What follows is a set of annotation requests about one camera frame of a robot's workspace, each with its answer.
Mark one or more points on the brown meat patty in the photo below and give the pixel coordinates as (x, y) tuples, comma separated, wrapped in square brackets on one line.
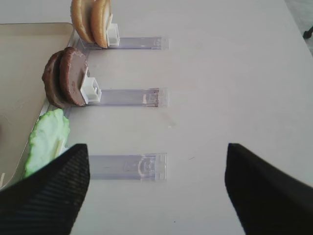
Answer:
[(51, 79), (73, 66)]

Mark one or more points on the white patty pusher block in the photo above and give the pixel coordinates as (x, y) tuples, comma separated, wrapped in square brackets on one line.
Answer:
[(90, 89)]

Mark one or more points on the front brown meat patty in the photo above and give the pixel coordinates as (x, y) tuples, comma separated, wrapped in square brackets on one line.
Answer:
[(51, 79)]

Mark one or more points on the front bun slice in holder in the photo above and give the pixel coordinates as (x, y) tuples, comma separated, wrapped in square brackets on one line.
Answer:
[(80, 11)]

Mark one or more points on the clear lettuce holder rail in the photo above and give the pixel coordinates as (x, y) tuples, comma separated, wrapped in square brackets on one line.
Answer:
[(145, 167)]

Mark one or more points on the bun slice in holder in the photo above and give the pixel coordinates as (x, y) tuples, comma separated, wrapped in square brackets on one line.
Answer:
[(100, 19), (80, 11)]

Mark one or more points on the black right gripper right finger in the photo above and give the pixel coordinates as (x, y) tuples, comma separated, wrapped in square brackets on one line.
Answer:
[(267, 201)]

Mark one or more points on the rear brown meat patty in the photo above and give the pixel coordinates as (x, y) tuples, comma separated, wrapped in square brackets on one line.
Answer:
[(73, 66)]

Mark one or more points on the white bun pusher block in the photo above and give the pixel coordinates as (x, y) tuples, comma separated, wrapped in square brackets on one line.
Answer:
[(113, 38)]

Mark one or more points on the beige plastic tray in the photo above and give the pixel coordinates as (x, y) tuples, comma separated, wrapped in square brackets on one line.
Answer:
[(24, 51)]

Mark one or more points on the clear patty holder rail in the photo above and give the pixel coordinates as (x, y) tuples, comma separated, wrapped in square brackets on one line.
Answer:
[(134, 98)]

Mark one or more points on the clear bun holder rail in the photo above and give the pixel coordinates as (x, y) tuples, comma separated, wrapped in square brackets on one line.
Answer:
[(150, 43)]

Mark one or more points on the green lettuce leaf in holder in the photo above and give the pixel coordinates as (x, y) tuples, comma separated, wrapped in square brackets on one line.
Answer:
[(47, 141)]

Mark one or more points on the rear bun slice in holder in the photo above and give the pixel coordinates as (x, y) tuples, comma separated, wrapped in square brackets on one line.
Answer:
[(100, 19)]

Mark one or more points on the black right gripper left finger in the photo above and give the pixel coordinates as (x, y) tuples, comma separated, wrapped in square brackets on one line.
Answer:
[(48, 201)]

